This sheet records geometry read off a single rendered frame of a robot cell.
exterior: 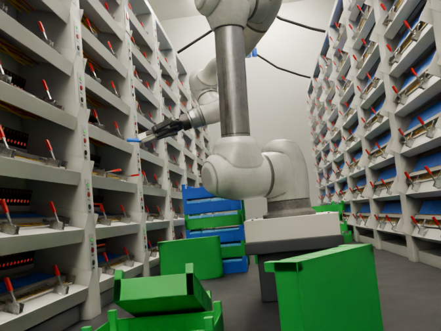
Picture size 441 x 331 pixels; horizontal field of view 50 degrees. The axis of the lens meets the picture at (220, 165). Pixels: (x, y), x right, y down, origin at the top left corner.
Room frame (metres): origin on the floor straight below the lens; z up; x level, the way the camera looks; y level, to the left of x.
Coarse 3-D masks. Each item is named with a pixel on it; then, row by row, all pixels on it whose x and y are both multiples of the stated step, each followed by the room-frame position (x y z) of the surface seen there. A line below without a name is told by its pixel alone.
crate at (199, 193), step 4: (184, 188) 2.47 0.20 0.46; (188, 188) 2.47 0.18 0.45; (192, 188) 2.47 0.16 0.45; (196, 188) 2.47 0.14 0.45; (200, 188) 2.47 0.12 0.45; (204, 188) 2.46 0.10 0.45; (184, 192) 2.47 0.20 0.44; (188, 192) 2.47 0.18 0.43; (192, 192) 2.47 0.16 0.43; (196, 192) 2.47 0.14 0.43; (200, 192) 2.47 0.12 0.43; (204, 192) 2.46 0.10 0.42; (208, 192) 2.46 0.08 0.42; (184, 196) 2.47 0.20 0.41; (188, 196) 2.47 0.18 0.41; (192, 196) 2.47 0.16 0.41; (196, 196) 2.47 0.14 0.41; (200, 196) 2.47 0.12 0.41; (204, 196) 2.46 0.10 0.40; (208, 196) 2.46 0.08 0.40; (212, 196) 2.47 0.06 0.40; (216, 196) 2.52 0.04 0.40
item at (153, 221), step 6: (144, 210) 3.01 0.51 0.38; (150, 210) 3.00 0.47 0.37; (156, 210) 3.00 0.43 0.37; (150, 216) 2.79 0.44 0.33; (156, 216) 2.84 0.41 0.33; (162, 216) 2.85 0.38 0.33; (168, 216) 2.99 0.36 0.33; (150, 222) 2.50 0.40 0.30; (156, 222) 2.63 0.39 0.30; (162, 222) 2.78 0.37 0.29; (168, 222) 2.95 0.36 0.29; (150, 228) 2.52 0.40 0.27; (156, 228) 2.66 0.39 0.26; (162, 228) 2.82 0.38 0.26
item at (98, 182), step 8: (96, 168) 2.24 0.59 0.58; (104, 168) 2.31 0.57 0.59; (96, 176) 1.75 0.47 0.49; (136, 176) 2.30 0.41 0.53; (96, 184) 1.77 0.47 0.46; (104, 184) 1.85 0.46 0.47; (112, 184) 1.94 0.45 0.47; (120, 184) 2.04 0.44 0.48; (128, 184) 2.16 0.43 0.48; (136, 184) 2.29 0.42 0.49
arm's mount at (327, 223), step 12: (300, 216) 1.55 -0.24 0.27; (312, 216) 1.55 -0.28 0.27; (324, 216) 1.54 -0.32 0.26; (336, 216) 1.54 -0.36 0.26; (252, 228) 1.57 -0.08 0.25; (264, 228) 1.57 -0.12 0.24; (276, 228) 1.56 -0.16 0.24; (288, 228) 1.56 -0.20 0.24; (300, 228) 1.55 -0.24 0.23; (312, 228) 1.55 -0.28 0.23; (324, 228) 1.54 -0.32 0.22; (336, 228) 1.54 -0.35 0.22; (252, 240) 1.57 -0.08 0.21; (264, 240) 1.57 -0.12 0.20
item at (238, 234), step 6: (240, 228) 2.45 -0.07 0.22; (186, 234) 2.47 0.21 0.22; (192, 234) 2.47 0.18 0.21; (198, 234) 2.47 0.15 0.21; (204, 234) 2.47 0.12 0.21; (210, 234) 2.46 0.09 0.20; (216, 234) 2.46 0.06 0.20; (222, 234) 2.46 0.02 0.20; (228, 234) 2.46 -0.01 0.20; (234, 234) 2.45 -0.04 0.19; (240, 234) 2.45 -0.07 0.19; (222, 240) 2.46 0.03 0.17; (228, 240) 2.46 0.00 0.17; (234, 240) 2.45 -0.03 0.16
